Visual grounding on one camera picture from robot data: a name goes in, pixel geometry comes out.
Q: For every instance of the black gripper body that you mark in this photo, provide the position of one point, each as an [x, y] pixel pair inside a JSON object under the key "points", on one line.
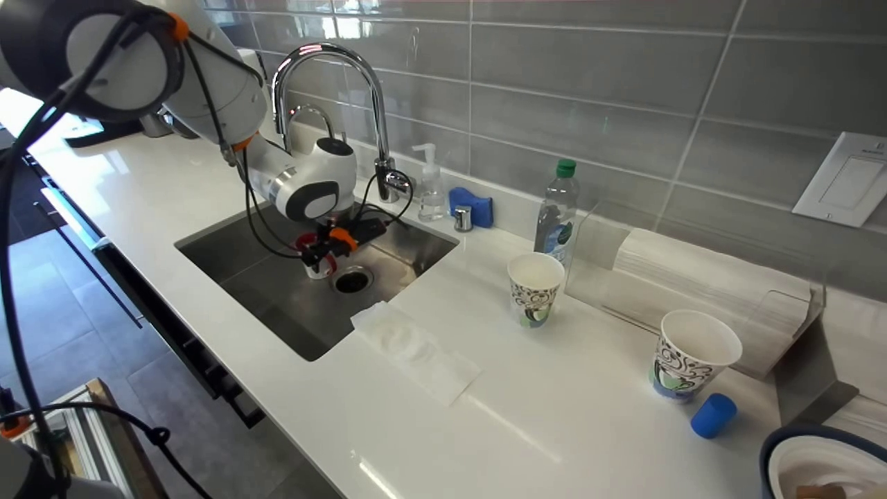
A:
{"points": [[322, 247]]}

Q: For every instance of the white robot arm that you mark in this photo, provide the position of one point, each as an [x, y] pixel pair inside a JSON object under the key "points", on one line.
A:
{"points": [[121, 59]]}

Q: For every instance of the stainless steel sink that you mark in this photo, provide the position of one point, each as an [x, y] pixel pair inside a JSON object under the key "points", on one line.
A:
{"points": [[312, 307]]}

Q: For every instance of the chrome gooseneck faucet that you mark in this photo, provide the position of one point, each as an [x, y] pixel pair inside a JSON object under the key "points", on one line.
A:
{"points": [[372, 99]]}

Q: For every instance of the clear soap dispenser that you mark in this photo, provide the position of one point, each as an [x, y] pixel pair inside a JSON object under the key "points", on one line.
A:
{"points": [[432, 183]]}

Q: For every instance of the blue sponge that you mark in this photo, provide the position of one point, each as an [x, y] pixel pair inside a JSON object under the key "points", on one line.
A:
{"points": [[470, 210]]}

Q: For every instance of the patterned paper cup left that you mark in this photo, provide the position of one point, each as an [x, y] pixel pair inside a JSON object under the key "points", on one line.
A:
{"points": [[533, 286]]}

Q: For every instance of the patterned paper cup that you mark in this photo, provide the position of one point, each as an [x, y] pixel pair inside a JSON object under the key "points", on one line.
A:
{"points": [[533, 286], [693, 347]]}

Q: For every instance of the green capped water bottle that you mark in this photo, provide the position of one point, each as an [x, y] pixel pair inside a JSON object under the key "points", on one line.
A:
{"points": [[556, 225]]}

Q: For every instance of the white folded towel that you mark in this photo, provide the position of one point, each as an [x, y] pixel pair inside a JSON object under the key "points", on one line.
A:
{"points": [[770, 309]]}

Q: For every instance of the patterned paper cup right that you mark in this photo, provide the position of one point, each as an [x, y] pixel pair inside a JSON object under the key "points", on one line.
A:
{"points": [[693, 347]]}

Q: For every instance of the blue cylindrical cap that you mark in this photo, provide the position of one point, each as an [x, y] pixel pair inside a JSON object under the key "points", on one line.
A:
{"points": [[714, 418]]}

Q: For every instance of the grey metal stand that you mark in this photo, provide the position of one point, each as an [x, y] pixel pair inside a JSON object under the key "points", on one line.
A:
{"points": [[808, 384]]}

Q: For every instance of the blue rimmed white bowl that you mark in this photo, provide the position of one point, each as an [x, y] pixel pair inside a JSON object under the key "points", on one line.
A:
{"points": [[806, 461]]}

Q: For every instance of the white wall outlet plate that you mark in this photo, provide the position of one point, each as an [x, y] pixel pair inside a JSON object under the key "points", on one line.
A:
{"points": [[850, 181]]}

